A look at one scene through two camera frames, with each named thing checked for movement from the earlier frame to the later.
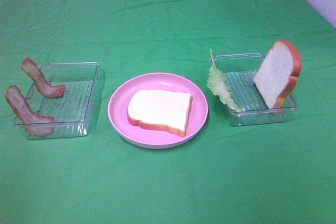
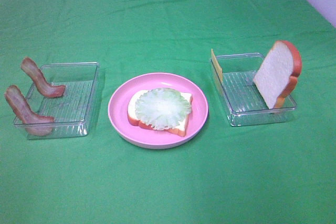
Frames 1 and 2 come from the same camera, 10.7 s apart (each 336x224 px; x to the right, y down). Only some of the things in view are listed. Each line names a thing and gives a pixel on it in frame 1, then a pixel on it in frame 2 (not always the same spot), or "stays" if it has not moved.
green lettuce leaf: (218, 84) -> (163, 108)
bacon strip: (35, 124) stays
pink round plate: (155, 138) stays
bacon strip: (43, 87) stays
